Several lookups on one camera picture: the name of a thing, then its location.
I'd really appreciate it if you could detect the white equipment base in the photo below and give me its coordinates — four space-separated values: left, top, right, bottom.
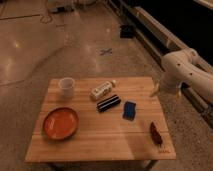
45 0 97 13

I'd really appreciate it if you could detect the long metal rail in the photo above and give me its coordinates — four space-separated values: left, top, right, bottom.
104 0 213 129

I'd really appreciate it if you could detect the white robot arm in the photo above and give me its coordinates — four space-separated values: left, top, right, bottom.
150 48 213 103

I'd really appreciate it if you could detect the orange plate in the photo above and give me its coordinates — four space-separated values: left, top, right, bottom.
42 107 79 140

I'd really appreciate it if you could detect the black box on floor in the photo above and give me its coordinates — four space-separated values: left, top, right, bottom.
120 25 134 38

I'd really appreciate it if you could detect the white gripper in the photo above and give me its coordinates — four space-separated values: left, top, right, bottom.
150 77 182 99

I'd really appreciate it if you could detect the blue sponge block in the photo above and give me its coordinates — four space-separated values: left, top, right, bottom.
123 101 136 120

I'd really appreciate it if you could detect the dark red chili pepper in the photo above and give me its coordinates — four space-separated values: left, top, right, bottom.
150 123 163 145

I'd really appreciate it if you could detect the white ceramic cup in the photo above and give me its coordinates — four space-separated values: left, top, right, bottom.
58 78 75 98

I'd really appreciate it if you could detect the wooden table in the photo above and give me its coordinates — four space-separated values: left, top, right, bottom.
25 77 176 163

